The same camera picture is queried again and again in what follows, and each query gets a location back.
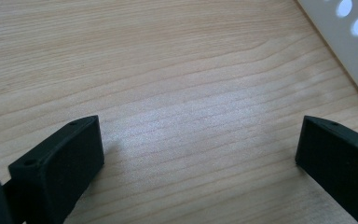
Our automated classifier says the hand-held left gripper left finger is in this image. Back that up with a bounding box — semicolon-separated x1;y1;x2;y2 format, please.
7;115;105;224

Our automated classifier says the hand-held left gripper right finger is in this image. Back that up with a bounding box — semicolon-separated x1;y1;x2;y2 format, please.
295;115;358;224

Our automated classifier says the white perforated panel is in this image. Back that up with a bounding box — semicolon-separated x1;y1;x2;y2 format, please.
296;0;358;111

